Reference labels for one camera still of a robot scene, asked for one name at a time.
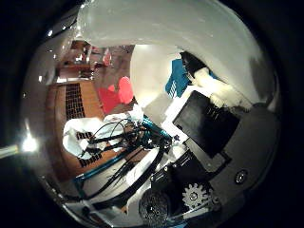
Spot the bright tube lamp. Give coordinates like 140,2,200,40
0,134,40,160

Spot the thin black cable bundle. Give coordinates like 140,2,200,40
78,117,146,160

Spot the red beanbag seat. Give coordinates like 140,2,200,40
97,75,135,114

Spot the teal cable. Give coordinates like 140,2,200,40
73,115,174,193

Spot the blue cloth with white stripes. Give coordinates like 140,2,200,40
164,58,219,99

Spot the thick black cable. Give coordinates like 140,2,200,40
90,142,168,211

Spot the wooden cabinet with black grille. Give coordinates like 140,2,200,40
44,80,110,179

